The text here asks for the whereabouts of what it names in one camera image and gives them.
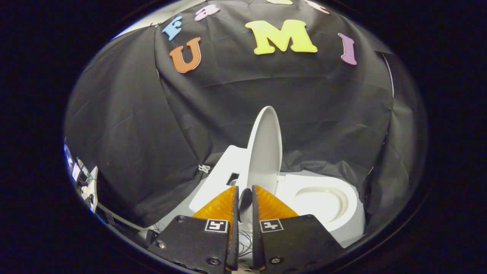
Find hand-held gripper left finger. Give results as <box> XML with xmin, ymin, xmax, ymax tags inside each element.
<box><xmin>146</xmin><ymin>185</ymin><xmax>239</xmax><ymax>274</ymax></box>

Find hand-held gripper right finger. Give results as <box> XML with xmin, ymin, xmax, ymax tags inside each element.
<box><xmin>252</xmin><ymin>185</ymin><xmax>344</xmax><ymax>272</ymax></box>

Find white power strip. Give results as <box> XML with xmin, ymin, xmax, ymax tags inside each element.
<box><xmin>81</xmin><ymin>166</ymin><xmax>99</xmax><ymax>212</ymax></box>

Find black backdrop cloth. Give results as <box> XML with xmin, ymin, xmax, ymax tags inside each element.
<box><xmin>64</xmin><ymin>0</ymin><xmax>428</xmax><ymax>234</ymax></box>

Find white toilet seat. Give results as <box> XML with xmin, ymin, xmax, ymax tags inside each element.
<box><xmin>276</xmin><ymin>174</ymin><xmax>358</xmax><ymax>232</ymax></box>

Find thin black cable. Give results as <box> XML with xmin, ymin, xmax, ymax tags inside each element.
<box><xmin>238</xmin><ymin>228</ymin><xmax>254</xmax><ymax>260</ymax></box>

